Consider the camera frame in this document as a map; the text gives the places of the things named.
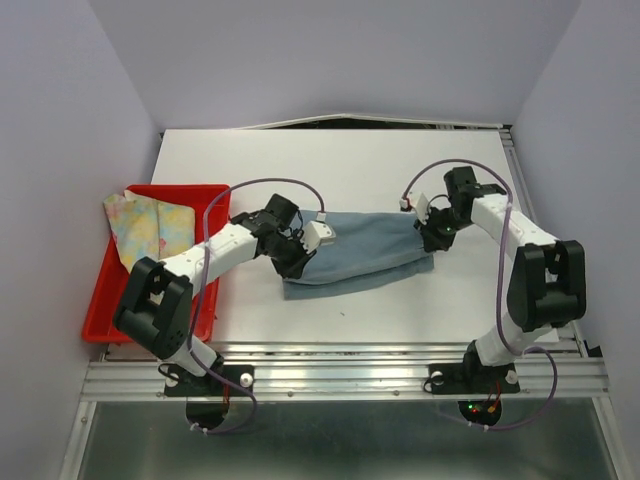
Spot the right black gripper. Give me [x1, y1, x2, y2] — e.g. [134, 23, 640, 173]
[413, 204, 471, 251]

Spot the blue denim skirt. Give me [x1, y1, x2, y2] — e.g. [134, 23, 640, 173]
[283, 212, 434, 301]

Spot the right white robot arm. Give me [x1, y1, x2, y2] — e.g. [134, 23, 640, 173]
[400, 160, 587, 390]

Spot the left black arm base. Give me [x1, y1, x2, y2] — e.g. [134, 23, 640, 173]
[157, 361, 257, 436]

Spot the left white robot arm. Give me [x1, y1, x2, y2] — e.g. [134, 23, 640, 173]
[113, 194, 335, 394]

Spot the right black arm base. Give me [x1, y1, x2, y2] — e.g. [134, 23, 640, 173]
[423, 349, 521, 429]

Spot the red plastic tray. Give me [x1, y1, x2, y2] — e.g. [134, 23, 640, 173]
[82, 184, 227, 344]

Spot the floral pastel skirt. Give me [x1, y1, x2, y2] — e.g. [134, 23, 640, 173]
[103, 190, 196, 273]

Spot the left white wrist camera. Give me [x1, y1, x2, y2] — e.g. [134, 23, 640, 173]
[301, 221, 336, 253]

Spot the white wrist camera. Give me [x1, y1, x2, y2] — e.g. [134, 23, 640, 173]
[399, 192, 429, 224]
[301, 221, 336, 253]

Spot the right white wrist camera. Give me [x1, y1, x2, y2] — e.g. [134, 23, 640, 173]
[399, 192, 429, 224]

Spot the aluminium frame rail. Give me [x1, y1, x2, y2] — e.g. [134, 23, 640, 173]
[80, 340, 610, 402]

